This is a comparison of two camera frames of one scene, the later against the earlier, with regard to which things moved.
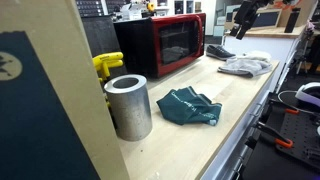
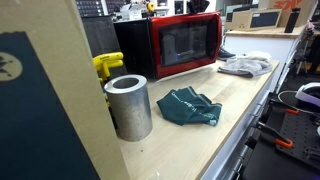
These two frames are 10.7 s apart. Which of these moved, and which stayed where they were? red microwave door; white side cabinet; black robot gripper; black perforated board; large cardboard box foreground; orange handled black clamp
Moved: black robot gripper; red microwave door
Stayed: orange handled black clamp; black perforated board; large cardboard box foreground; white side cabinet
